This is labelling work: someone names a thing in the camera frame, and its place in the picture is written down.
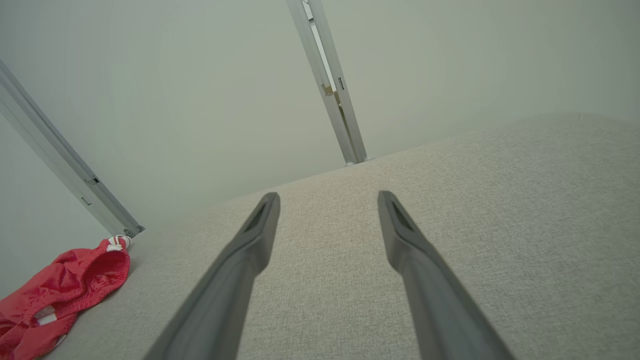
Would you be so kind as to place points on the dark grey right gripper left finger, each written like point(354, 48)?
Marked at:
point(225, 295)

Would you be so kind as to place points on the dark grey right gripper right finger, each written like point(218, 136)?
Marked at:
point(440, 300)

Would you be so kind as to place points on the red shorts with white stripes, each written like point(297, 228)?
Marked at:
point(75, 280)

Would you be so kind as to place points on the grey metal frame post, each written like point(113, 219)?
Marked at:
point(60, 155)

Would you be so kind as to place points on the grey wall bracket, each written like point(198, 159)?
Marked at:
point(306, 45)

